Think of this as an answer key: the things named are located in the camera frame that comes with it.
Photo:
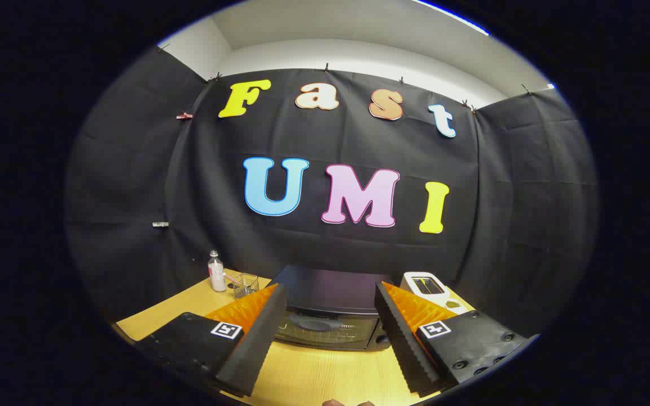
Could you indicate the clear glass cup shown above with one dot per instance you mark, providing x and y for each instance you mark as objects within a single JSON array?
[{"x": 246, "y": 286}]

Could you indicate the pink straw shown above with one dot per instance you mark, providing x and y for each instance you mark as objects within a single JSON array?
[{"x": 230, "y": 278}]

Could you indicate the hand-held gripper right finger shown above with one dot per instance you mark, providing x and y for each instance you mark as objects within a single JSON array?
[{"x": 401, "y": 338}]

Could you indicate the white pop-up toaster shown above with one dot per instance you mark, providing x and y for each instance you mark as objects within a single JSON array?
[{"x": 412, "y": 280}]

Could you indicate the black toaster oven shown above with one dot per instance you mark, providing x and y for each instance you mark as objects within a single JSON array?
[{"x": 330, "y": 293}]

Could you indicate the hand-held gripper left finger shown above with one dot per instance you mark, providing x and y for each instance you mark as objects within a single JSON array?
[{"x": 257, "y": 344}]

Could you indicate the small clear plastic bottle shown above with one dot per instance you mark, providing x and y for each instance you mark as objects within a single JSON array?
[{"x": 217, "y": 276}]

